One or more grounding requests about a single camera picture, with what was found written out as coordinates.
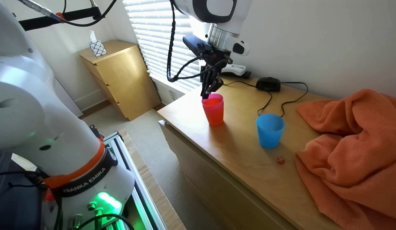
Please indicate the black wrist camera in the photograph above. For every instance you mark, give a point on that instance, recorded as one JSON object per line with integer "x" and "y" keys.
{"x": 199, "y": 48}

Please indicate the blue plastic cup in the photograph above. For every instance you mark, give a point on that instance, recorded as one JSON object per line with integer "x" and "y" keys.
{"x": 269, "y": 129}

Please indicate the white handheld device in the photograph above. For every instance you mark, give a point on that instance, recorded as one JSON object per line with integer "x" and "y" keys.
{"x": 233, "y": 69}

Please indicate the orange towel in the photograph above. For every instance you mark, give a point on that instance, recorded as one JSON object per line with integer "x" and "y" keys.
{"x": 350, "y": 168}

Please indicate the white window blinds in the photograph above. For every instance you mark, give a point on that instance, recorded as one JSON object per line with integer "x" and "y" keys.
{"x": 158, "y": 31}

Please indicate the black power adapter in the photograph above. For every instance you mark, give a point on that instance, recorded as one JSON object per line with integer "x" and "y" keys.
{"x": 268, "y": 85}

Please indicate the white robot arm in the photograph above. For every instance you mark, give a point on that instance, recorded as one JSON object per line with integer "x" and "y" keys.
{"x": 89, "y": 182}

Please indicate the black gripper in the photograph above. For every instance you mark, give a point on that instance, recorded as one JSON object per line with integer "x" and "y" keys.
{"x": 213, "y": 62}

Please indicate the wooden cabinet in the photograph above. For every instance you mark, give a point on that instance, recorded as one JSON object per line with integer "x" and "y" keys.
{"x": 122, "y": 77}

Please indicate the pink plastic cup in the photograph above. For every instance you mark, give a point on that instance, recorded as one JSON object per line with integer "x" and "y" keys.
{"x": 212, "y": 100}

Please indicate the orange plastic cup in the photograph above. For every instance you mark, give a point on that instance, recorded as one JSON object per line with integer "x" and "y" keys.
{"x": 214, "y": 114}

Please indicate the patterned tissue box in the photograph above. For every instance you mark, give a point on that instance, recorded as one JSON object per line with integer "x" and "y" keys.
{"x": 95, "y": 45}

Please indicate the wooden dresser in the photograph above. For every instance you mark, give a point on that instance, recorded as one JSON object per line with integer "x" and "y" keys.
{"x": 241, "y": 183}

